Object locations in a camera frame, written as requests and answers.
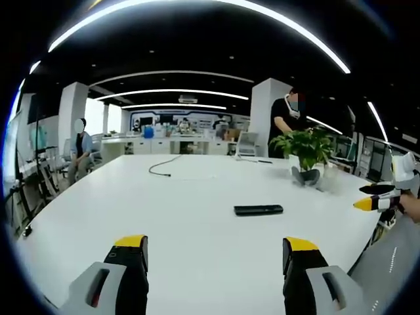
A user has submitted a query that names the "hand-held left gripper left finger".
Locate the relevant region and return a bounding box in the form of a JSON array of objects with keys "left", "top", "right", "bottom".
[{"left": 58, "top": 234, "right": 150, "bottom": 315}]

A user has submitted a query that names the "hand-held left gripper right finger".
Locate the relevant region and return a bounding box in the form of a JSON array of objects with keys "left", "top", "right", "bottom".
[{"left": 282, "top": 236, "right": 364, "bottom": 315}]

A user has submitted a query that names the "black remote control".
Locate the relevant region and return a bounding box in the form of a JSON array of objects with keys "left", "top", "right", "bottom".
[{"left": 234, "top": 204, "right": 284, "bottom": 217}]

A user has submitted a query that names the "person's right hand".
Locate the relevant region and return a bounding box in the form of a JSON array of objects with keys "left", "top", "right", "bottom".
[{"left": 396, "top": 193, "right": 420, "bottom": 224}]

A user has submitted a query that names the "green potted plant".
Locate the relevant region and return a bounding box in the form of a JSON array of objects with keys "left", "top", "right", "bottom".
[{"left": 270, "top": 127, "right": 336, "bottom": 186}]

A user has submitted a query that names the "white counter with cabinets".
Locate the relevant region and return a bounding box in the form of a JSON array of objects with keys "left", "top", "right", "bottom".
[{"left": 101, "top": 133, "right": 237, "bottom": 156}]

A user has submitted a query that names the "white office chair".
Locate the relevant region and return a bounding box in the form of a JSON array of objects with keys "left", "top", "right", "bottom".
[{"left": 234, "top": 131, "right": 260, "bottom": 159}]

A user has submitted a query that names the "black tripod stand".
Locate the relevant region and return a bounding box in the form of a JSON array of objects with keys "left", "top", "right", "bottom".
[{"left": 9, "top": 94, "right": 60, "bottom": 237}]

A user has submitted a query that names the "black cable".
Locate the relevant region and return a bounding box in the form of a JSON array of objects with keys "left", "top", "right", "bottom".
[{"left": 148, "top": 154, "right": 182, "bottom": 178}]

